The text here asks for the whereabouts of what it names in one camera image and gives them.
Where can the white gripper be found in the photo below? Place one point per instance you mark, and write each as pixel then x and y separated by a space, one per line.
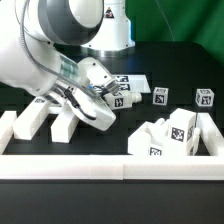
pixel 88 105

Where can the white chair seat part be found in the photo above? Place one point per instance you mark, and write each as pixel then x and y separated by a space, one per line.
pixel 151 139

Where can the white chair back frame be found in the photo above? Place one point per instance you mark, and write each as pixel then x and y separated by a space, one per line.
pixel 31 119

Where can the white marker sheet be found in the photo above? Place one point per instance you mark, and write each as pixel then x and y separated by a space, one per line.
pixel 130 82

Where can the white U-shaped fence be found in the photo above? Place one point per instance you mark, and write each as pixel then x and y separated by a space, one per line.
pixel 123 167

